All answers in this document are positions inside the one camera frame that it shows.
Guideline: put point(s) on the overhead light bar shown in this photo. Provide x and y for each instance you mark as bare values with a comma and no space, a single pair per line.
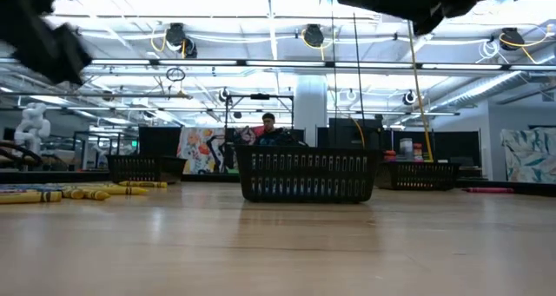
282,63

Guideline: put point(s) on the blue crayon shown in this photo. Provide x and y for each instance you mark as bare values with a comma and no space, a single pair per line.
21,187

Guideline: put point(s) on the clear plastic jar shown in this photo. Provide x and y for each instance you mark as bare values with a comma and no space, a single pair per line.
406,148

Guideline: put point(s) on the person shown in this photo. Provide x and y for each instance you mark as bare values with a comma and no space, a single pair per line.
268,122

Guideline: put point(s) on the black partition panel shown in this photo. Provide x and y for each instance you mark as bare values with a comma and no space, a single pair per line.
159,142

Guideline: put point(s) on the black cabinet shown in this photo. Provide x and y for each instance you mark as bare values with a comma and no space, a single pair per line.
352,131

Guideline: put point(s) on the red white can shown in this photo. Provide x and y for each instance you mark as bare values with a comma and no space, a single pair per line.
418,153

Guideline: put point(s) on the red orange container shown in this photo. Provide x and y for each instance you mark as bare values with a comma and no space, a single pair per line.
390,156

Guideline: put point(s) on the floral patterned cloth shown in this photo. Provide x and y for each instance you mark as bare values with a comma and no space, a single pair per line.
195,150

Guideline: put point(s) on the pink crayon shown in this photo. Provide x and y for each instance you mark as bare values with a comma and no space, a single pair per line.
488,190

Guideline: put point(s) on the black slotted plastic basket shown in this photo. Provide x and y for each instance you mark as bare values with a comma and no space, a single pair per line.
145,157
421,164
306,174

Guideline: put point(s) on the white pillar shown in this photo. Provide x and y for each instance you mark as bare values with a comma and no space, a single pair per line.
310,109

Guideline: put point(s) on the black metal frame stand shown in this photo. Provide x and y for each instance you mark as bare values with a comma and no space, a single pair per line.
260,96

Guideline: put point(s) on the leaf patterned wall panel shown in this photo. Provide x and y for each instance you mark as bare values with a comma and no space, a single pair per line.
527,157

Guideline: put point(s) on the white robot figure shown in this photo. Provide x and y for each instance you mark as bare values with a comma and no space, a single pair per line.
31,129

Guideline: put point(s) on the colourful patchwork cloth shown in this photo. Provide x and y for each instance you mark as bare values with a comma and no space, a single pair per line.
247,135

